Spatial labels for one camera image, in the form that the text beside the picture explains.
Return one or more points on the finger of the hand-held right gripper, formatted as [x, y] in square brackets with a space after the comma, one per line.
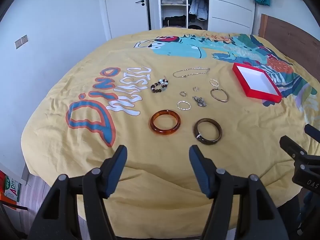
[291, 146]
[313, 133]

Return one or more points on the white wardrobe door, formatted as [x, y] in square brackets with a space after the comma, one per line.
[232, 7]

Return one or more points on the wooden headboard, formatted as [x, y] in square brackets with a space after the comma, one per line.
[292, 35]

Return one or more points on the thin silver bangle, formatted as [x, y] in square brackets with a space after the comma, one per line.
[217, 89]

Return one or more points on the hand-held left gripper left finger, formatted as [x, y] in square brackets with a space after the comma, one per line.
[115, 170]

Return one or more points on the white open shelf unit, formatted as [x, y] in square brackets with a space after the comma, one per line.
[172, 8]

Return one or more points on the amber resin bangle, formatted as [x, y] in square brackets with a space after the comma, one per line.
[165, 133]

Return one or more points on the folded beige clothes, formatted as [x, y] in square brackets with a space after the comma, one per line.
[172, 1]

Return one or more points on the hanging clothes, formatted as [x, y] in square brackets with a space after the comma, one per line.
[198, 2]

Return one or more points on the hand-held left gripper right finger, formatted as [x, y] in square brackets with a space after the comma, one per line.
[200, 167]

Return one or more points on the large twisted silver hoop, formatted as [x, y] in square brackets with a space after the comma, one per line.
[178, 105]

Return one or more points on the silver link watch band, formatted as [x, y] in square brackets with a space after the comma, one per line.
[199, 101]

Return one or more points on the folded dark clothes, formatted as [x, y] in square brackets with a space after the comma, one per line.
[174, 21]

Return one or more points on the dark brown bangle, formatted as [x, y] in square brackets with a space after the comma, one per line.
[208, 142]

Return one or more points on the red jewelry box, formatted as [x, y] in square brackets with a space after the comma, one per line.
[255, 80]

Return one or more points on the yellow printed blanket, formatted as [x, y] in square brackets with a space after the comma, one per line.
[100, 155]

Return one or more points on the wall light switch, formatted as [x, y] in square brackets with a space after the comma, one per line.
[21, 41]

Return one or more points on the green and red carton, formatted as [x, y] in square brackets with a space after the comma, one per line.
[10, 190]

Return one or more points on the small twisted silver hoop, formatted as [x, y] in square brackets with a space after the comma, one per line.
[210, 82]

